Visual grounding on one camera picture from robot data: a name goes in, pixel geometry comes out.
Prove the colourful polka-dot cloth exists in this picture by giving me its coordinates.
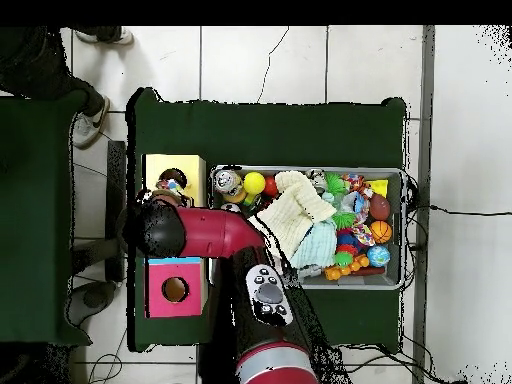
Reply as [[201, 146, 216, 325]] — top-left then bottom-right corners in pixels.
[[154, 177, 191, 201]]

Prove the wooden box with three holes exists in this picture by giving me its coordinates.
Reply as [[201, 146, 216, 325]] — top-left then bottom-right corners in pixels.
[[142, 154, 209, 319]]

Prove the shallow mesh bin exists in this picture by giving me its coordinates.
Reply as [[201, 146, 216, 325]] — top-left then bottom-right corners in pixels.
[[207, 164, 406, 291]]

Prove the yellow tennis ball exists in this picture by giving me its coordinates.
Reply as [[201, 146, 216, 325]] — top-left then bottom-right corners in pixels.
[[243, 171, 267, 195]]

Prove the cream knitted cloth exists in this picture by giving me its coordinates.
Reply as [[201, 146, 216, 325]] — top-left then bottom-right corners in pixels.
[[247, 170, 338, 261]]

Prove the printed drink can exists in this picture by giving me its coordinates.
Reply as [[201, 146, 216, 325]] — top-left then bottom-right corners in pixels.
[[213, 169, 246, 204]]

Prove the light blue knitted cloth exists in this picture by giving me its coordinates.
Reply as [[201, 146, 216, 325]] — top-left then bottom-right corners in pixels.
[[288, 218, 338, 270]]

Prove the dark green tablecloth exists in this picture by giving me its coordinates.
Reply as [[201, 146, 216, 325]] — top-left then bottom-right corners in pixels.
[[126, 87, 408, 354], [0, 90, 93, 347]]

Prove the brown mini football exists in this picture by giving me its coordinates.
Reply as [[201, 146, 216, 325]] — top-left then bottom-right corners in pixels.
[[368, 193, 392, 222]]

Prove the orange mini basketball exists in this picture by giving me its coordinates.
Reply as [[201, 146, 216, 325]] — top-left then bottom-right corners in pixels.
[[369, 220, 393, 245]]

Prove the blue green globe ball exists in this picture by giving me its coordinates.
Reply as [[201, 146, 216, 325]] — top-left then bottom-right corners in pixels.
[[366, 244, 392, 268]]

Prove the black upright panel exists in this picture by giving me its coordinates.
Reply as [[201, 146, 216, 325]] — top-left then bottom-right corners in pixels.
[[106, 140, 127, 283]]

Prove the grey stand base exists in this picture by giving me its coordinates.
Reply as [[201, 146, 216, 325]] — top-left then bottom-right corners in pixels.
[[65, 281, 117, 327]]

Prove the person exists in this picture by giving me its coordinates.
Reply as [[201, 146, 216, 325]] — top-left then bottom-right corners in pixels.
[[0, 25, 135, 150]]

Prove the grey floor cable cover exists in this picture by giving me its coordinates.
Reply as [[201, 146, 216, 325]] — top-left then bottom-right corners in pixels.
[[411, 25, 437, 384]]

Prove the black cable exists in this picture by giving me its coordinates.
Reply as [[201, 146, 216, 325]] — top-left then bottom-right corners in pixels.
[[429, 204, 512, 217]]

